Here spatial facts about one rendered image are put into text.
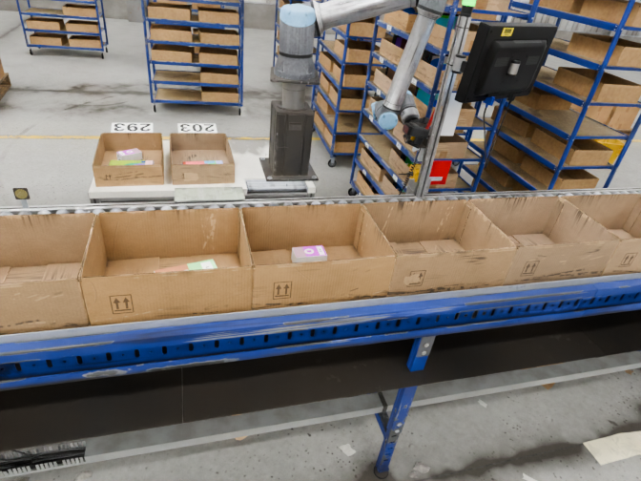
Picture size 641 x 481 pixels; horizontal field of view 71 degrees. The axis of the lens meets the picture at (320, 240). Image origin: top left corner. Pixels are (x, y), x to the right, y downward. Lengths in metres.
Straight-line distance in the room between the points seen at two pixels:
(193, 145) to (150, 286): 1.43
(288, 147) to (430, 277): 1.10
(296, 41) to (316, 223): 0.90
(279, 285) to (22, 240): 0.72
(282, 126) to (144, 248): 0.98
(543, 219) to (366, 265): 0.88
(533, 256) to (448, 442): 1.01
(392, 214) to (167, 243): 0.72
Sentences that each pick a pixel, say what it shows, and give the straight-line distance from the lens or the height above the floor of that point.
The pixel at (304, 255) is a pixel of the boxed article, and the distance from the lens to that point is 1.37.
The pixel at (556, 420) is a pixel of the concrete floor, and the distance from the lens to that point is 2.51.
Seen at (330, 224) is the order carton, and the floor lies 0.97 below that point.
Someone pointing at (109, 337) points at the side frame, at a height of 0.91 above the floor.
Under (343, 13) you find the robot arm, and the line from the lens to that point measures 2.25.
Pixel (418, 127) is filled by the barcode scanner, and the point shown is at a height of 1.08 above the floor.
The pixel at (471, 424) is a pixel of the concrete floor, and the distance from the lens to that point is 2.29.
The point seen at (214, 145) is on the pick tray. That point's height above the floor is 0.78.
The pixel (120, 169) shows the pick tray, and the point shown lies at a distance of 2.13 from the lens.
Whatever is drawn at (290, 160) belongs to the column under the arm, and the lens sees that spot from 2.21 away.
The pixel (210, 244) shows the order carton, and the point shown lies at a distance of 1.42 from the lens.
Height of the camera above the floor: 1.73
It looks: 33 degrees down
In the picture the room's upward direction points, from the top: 7 degrees clockwise
